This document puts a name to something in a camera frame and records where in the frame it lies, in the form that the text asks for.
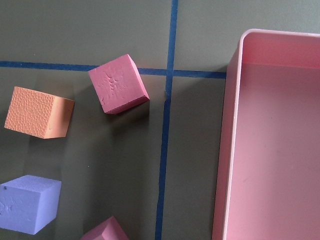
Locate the orange foam block right side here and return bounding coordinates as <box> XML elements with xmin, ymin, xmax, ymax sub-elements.
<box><xmin>4</xmin><ymin>86</ymin><xmax>75</xmax><ymax>139</ymax></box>

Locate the red foam block near bin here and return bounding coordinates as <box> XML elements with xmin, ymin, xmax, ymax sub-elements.
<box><xmin>88</xmin><ymin>54</ymin><xmax>150</xmax><ymax>115</ymax></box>

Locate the red plastic bin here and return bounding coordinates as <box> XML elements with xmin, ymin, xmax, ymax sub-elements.
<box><xmin>212</xmin><ymin>29</ymin><xmax>320</xmax><ymax>240</ymax></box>

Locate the red foam block far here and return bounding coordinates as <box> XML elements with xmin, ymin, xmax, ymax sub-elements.
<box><xmin>80</xmin><ymin>216</ymin><xmax>129</xmax><ymax>240</ymax></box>

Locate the purple foam block right side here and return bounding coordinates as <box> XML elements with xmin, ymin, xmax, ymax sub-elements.
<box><xmin>0</xmin><ymin>175</ymin><xmax>62</xmax><ymax>235</ymax></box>

